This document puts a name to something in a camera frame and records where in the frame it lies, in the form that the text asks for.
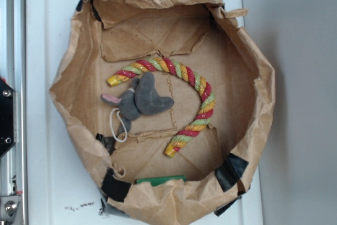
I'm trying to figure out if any grey plush mouse toy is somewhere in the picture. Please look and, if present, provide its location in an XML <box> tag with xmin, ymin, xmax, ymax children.
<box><xmin>101</xmin><ymin>72</ymin><xmax>174</xmax><ymax>143</ymax></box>

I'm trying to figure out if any brown paper bag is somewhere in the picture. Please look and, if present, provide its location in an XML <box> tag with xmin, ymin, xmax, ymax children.
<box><xmin>49</xmin><ymin>0</ymin><xmax>275</xmax><ymax>224</ymax></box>

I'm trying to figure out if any green flat card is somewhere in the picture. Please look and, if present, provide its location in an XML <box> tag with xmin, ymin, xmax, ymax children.
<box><xmin>135</xmin><ymin>175</ymin><xmax>186</xmax><ymax>187</ymax></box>

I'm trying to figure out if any aluminium frame rail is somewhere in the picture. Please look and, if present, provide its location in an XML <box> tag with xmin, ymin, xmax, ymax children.
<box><xmin>1</xmin><ymin>0</ymin><xmax>28</xmax><ymax>224</ymax></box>

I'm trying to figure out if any multicolored twisted rope toy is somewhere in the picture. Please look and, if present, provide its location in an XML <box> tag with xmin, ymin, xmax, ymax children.
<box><xmin>106</xmin><ymin>57</ymin><xmax>215</xmax><ymax>158</ymax></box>

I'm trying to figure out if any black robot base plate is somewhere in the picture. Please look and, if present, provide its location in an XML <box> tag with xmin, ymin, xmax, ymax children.
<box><xmin>0</xmin><ymin>77</ymin><xmax>16</xmax><ymax>159</ymax></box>

